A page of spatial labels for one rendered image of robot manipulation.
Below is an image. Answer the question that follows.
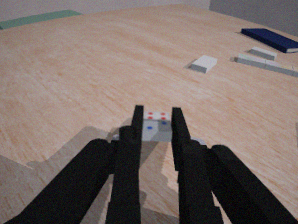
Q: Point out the white domino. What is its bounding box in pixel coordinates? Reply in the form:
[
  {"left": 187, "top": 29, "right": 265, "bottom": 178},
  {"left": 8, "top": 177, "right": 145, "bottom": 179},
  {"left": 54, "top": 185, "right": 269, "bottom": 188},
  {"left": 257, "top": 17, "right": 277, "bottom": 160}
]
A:
[
  {"left": 142, "top": 111, "right": 172, "bottom": 142},
  {"left": 191, "top": 55, "right": 217, "bottom": 73},
  {"left": 265, "top": 60, "right": 294, "bottom": 76},
  {"left": 250, "top": 46, "right": 277, "bottom": 61},
  {"left": 237, "top": 53, "right": 266, "bottom": 69},
  {"left": 292, "top": 66, "right": 298, "bottom": 77}
]

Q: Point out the dark blue notebook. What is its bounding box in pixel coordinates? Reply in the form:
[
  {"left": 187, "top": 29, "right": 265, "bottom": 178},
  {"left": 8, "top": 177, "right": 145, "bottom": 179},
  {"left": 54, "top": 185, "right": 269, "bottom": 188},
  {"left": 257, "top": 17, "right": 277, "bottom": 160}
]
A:
[{"left": 241, "top": 28, "right": 298, "bottom": 53}]

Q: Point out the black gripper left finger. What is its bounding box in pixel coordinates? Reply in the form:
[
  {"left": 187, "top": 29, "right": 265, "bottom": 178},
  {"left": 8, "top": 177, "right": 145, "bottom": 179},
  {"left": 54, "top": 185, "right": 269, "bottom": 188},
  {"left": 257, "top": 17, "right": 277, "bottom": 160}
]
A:
[{"left": 4, "top": 105, "right": 144, "bottom": 224}]

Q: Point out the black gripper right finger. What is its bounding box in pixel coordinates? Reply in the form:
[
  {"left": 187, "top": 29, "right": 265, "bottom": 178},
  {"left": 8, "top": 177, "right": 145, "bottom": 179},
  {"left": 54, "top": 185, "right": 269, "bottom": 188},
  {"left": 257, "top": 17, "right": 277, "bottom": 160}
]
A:
[{"left": 171, "top": 107, "right": 298, "bottom": 224}]

